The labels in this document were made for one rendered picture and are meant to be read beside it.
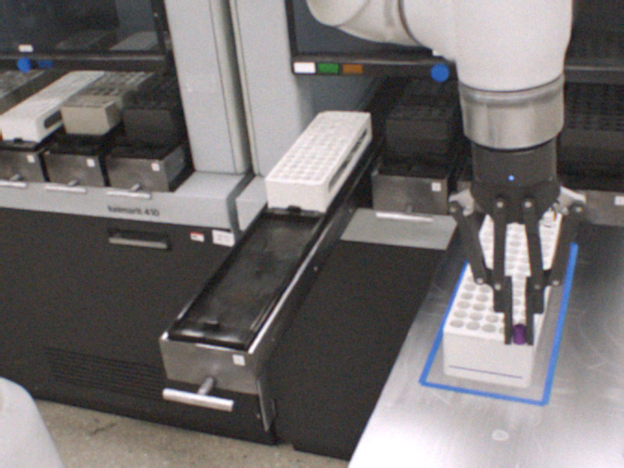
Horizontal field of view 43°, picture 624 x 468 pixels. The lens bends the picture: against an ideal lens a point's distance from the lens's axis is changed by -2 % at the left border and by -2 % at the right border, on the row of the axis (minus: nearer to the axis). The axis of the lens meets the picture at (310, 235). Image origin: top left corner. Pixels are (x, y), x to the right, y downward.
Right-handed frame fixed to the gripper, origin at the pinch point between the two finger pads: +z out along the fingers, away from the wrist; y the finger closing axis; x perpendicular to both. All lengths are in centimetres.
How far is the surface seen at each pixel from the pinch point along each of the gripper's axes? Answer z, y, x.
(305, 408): 71, 52, -53
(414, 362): 11.1, 12.7, -3.6
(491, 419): 11.4, 2.9, 4.5
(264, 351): 13.7, 33.6, -7.1
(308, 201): 9, 36, -39
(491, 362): 8.7, 3.3, -1.6
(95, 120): 5, 90, -65
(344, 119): 7, 36, -66
